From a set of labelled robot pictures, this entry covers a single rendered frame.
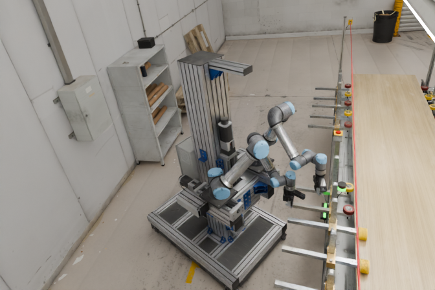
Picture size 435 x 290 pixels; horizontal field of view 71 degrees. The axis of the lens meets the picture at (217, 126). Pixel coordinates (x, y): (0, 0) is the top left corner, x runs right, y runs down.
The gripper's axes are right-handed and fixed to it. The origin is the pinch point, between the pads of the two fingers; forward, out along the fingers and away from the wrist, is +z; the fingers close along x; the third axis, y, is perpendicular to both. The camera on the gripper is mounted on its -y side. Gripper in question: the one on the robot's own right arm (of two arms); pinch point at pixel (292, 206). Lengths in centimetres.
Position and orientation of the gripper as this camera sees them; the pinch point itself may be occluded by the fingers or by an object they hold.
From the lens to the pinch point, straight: 265.1
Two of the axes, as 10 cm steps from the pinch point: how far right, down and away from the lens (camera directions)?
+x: -3.3, 5.2, -7.9
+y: -9.4, -0.9, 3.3
